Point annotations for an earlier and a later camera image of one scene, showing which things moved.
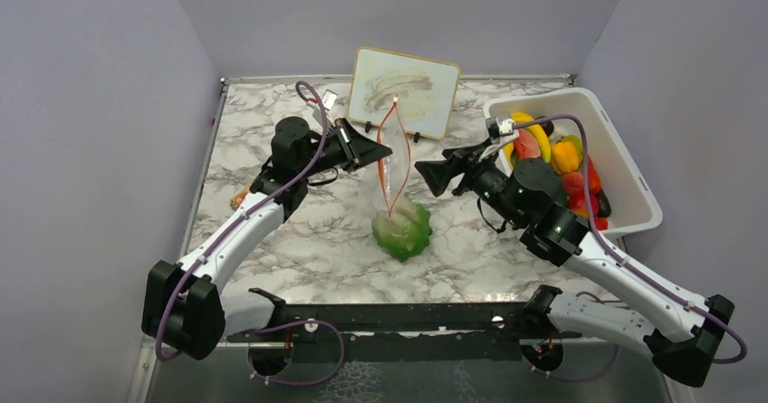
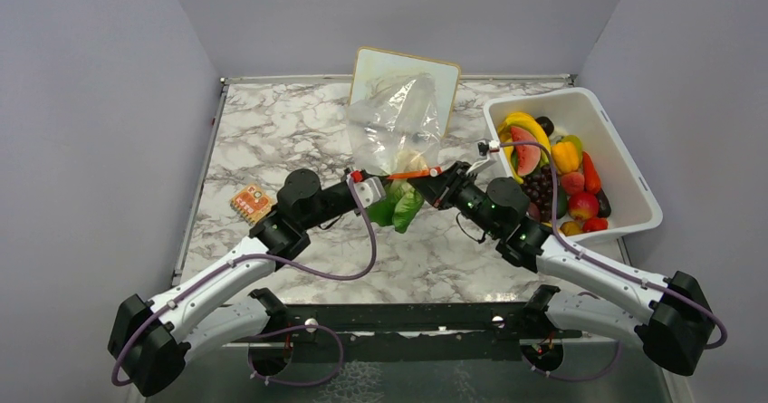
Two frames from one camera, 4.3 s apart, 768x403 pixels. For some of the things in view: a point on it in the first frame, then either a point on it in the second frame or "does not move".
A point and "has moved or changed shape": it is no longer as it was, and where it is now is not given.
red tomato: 601,224 does not move
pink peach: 573,183 does not move
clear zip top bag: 396,167 has moved or changed shape
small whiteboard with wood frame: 426,89 does not move
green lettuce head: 404,232 to 402,203
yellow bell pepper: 564,157 does not move
